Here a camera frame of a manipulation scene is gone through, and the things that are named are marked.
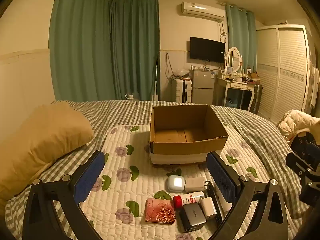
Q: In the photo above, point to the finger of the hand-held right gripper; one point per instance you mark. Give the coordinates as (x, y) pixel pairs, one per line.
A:
(313, 148)
(300, 163)

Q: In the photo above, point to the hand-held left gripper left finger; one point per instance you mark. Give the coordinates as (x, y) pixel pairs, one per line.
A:
(88, 177)

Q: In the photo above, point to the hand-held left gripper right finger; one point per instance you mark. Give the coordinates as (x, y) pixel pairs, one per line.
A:
(221, 177)

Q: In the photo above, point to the white box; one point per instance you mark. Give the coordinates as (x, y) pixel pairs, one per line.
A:
(194, 184)

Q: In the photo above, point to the white charger adapter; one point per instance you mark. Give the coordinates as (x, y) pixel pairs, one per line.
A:
(208, 208)

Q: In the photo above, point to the white bottle with red cap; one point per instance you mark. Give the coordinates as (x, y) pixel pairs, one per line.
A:
(188, 200)

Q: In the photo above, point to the white earbud case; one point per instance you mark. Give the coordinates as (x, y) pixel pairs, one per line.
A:
(175, 183)

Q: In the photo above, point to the dark grey charger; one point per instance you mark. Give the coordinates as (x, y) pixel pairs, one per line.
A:
(193, 216)

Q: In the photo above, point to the pink rose-print wallet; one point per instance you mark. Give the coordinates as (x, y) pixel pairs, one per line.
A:
(160, 211)

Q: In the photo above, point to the white puffer jacket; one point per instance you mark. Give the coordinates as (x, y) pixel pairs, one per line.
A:
(295, 122)

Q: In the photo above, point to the floral quilted mat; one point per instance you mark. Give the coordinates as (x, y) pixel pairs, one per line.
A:
(130, 190)

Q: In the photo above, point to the tan pillow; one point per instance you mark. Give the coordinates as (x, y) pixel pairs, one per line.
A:
(37, 145)

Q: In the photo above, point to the hanging white clothes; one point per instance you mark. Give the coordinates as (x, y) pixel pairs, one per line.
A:
(312, 85)

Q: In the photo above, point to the dark suitcase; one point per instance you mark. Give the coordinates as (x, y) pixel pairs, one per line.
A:
(257, 98)

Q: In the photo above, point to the white louvred wardrobe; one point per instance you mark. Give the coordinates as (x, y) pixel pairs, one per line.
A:
(282, 72)

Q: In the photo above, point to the small grey fridge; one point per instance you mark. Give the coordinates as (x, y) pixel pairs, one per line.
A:
(202, 87)

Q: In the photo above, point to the white dressing table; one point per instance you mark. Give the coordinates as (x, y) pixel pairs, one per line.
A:
(236, 85)

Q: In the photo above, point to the small cardboard box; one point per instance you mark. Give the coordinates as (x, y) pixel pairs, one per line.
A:
(253, 75)

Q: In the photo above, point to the white ribbed suitcase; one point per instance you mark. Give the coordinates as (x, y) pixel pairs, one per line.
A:
(182, 90)

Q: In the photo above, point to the clear plastic bag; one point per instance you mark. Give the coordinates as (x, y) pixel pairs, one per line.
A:
(182, 73)

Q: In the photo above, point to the white mop pole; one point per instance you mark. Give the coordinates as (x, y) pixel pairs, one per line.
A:
(156, 80)

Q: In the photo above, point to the white oval vanity mirror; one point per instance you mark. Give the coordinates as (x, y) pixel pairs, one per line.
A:
(233, 58)

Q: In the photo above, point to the narrow green curtain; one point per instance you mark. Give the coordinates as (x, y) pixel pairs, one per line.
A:
(241, 37)

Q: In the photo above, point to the wide green curtain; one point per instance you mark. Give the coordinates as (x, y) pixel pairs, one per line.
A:
(80, 42)

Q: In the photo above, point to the green corner curtain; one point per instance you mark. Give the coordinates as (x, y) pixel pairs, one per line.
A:
(135, 47)

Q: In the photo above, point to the white air conditioner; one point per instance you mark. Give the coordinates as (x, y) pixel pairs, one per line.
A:
(202, 10)

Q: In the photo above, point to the black wall television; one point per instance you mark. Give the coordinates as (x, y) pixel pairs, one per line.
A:
(207, 49)

